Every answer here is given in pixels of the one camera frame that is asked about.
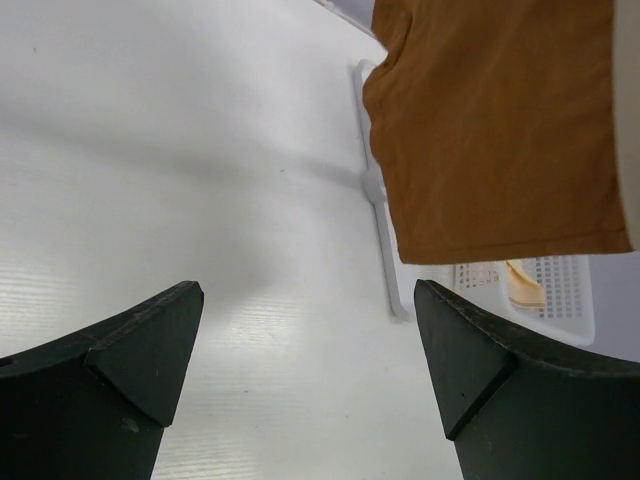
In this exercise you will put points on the brown underwear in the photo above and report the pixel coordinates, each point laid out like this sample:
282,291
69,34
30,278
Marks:
507,129

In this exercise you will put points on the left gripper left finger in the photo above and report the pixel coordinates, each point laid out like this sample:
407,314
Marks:
95,403

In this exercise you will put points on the beige underwear in basket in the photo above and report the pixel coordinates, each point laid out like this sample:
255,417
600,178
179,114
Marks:
522,289

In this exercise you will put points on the white plastic basket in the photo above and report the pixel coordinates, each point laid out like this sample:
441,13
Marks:
568,316

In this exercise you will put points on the white metal clothes rack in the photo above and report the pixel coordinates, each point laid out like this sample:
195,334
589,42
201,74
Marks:
375,192

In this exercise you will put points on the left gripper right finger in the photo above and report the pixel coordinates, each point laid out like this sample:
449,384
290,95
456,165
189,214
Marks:
519,405

